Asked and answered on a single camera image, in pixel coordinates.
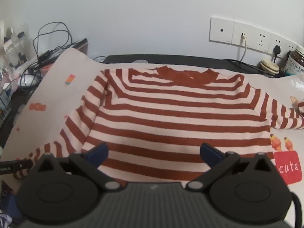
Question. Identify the cluttered side table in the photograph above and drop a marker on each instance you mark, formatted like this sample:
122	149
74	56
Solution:
45	55

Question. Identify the white wall plate round port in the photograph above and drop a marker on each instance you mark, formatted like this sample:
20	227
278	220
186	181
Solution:
221	30

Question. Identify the white printed table mat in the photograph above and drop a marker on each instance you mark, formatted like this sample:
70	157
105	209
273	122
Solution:
59	95

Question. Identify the clear plastic bottles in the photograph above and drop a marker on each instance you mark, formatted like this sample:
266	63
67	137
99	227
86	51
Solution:
16	49

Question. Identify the white wall socket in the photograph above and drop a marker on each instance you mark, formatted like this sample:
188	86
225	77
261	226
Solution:
283	44
258	39

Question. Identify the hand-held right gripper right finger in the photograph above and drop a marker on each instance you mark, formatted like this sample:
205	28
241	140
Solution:
210	155

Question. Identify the pink box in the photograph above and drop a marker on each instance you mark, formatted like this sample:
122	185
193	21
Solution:
47	67

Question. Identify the black flat box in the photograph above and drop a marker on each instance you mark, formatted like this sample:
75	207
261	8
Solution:
82	46

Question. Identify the brown supplement jar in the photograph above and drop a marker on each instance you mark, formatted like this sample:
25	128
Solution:
295	64

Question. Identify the clear round lid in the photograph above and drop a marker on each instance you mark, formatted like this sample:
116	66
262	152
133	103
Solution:
140	61

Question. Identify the brown white striped sweater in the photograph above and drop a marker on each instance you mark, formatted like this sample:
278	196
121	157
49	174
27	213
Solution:
166	114

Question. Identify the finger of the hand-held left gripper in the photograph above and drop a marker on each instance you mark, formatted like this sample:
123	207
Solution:
16	165

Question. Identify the white round object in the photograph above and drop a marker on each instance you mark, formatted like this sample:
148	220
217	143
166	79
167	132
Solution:
30	79

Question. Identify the black plug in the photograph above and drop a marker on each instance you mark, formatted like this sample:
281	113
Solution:
288	54
276	50

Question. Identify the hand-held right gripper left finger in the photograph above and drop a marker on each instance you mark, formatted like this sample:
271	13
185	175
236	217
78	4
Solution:
98	154

